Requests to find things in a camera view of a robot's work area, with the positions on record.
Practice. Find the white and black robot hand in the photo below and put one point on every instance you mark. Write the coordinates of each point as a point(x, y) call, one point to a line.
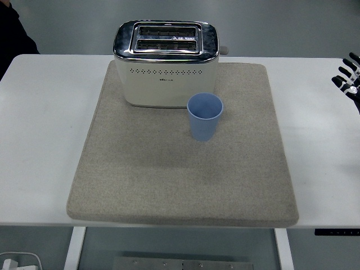
point(355, 94)

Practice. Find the blue ribbed plastic cup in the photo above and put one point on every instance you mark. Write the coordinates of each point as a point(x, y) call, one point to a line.
point(204, 126)

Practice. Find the black table control panel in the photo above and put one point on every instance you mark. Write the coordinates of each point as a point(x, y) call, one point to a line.
point(337, 232)

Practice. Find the white table leg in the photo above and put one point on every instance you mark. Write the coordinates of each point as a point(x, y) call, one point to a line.
point(73, 247)
point(284, 250)

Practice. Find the cream and chrome toaster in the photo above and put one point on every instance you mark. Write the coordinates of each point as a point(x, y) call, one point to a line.
point(166, 84)

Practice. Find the beige fabric mat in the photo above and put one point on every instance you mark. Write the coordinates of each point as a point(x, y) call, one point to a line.
point(174, 180)

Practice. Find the grey metal plate with screws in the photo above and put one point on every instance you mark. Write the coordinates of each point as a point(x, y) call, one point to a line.
point(182, 264)

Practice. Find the person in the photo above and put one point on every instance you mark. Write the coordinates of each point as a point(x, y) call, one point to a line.
point(11, 39)

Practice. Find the white rounded tray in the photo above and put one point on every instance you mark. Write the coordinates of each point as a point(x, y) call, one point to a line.
point(35, 260)

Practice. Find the small white block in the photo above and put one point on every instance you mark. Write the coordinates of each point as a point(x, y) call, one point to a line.
point(8, 265)

